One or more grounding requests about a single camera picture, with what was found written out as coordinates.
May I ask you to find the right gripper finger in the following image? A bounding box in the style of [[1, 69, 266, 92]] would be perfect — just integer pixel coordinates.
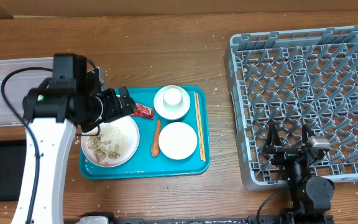
[[302, 124, 314, 147], [265, 123, 282, 147]]

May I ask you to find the red snack wrapper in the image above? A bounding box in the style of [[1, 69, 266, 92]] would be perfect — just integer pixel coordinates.
[[131, 103, 155, 119]]

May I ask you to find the food scraps rice pile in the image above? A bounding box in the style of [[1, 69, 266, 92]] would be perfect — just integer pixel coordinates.
[[86, 124, 129, 162]]

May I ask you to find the large white round plate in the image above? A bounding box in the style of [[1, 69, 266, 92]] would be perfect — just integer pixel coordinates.
[[81, 116, 140, 167]]

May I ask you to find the white bowl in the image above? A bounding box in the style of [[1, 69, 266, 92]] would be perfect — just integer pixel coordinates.
[[154, 85, 191, 121]]

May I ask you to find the white cup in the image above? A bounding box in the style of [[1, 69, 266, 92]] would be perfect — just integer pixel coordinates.
[[163, 88, 182, 106]]

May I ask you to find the small white round plate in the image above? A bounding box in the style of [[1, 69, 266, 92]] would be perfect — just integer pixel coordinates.
[[158, 122, 198, 160]]

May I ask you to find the white napkin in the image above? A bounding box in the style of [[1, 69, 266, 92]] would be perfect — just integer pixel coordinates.
[[96, 67, 107, 86]]

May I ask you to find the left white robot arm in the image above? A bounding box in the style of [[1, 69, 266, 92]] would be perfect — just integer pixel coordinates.
[[1, 54, 137, 224]]

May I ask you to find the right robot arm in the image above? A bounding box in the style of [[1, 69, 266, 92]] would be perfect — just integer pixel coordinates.
[[248, 123, 335, 223]]

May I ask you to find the grey dishwasher rack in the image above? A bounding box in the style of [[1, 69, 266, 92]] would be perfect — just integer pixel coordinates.
[[224, 26, 358, 190]]

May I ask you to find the clear plastic waste bin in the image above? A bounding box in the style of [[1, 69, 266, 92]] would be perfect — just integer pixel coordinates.
[[0, 57, 53, 127]]

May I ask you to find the black waste tray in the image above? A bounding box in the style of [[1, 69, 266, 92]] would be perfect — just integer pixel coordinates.
[[0, 139, 26, 202]]

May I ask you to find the orange carrot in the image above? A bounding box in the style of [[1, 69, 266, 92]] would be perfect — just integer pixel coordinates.
[[151, 119, 162, 157]]

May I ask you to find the teal plastic serving tray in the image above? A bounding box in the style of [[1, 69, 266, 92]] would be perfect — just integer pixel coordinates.
[[80, 86, 211, 180]]

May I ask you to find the wooden chopstick left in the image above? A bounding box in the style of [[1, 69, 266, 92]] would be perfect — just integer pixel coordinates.
[[193, 91, 204, 161]]

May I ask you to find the wooden chopstick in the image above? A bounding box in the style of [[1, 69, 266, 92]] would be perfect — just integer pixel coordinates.
[[196, 92, 207, 162], [193, 91, 204, 161]]

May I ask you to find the wooden chopstick right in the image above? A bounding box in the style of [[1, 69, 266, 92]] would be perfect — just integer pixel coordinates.
[[196, 92, 207, 162]]

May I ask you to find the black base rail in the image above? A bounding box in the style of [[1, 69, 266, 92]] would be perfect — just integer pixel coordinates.
[[81, 212, 334, 224]]

